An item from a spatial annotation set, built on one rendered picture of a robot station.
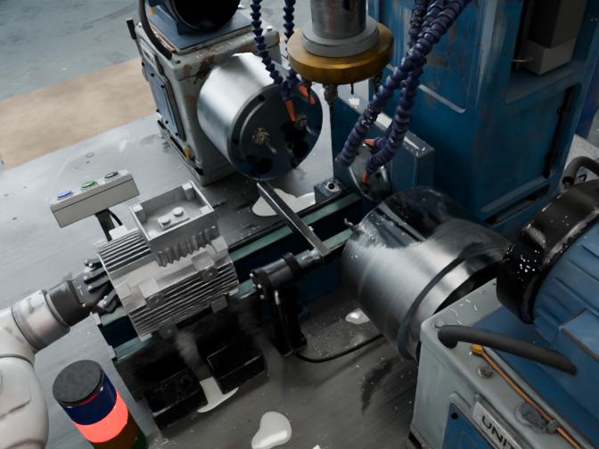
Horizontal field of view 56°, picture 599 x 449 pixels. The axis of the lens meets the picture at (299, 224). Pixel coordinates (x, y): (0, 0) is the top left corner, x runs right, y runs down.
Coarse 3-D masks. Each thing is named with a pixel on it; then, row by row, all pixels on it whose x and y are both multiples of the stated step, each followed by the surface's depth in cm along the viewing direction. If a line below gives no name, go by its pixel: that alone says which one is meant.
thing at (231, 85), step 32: (224, 64) 129; (256, 64) 127; (224, 96) 124; (256, 96) 120; (224, 128) 123; (256, 128) 124; (288, 128) 129; (320, 128) 134; (256, 160) 129; (288, 160) 135
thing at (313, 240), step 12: (264, 180) 119; (264, 192) 117; (276, 204) 113; (288, 216) 110; (300, 228) 108; (312, 228) 108; (300, 240) 109; (312, 240) 105; (324, 252) 103; (324, 264) 104
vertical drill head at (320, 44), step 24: (312, 0) 89; (336, 0) 87; (360, 0) 88; (312, 24) 93; (336, 24) 89; (360, 24) 91; (288, 48) 96; (312, 48) 92; (336, 48) 90; (360, 48) 91; (384, 48) 92; (312, 72) 92; (336, 72) 90; (360, 72) 91; (336, 96) 96
